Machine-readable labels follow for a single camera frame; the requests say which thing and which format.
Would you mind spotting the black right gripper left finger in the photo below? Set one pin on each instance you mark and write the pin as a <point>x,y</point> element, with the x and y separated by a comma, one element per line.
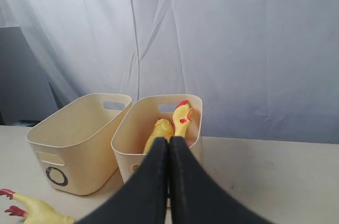
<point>143,198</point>

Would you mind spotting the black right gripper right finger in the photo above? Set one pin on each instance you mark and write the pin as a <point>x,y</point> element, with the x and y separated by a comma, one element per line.
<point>195,197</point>

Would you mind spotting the headless yellow rubber chicken body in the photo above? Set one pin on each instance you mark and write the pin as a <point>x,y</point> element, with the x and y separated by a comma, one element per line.
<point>162,128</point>

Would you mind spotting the yellow chicken head with tube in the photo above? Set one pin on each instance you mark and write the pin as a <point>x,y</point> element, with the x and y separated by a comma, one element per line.
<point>182,117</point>

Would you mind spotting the cream bin marked O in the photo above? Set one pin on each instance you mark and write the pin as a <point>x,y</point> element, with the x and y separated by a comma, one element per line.
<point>73,145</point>

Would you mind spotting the cream bin marked X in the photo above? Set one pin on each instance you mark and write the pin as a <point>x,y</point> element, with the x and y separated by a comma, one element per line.
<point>130,137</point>

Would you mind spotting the yellow rubber chicken lying behind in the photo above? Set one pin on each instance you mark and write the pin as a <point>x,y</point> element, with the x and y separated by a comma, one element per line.
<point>37,210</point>

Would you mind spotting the white backdrop curtain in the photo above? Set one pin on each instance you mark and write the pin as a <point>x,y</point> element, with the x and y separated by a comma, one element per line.
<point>265,69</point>

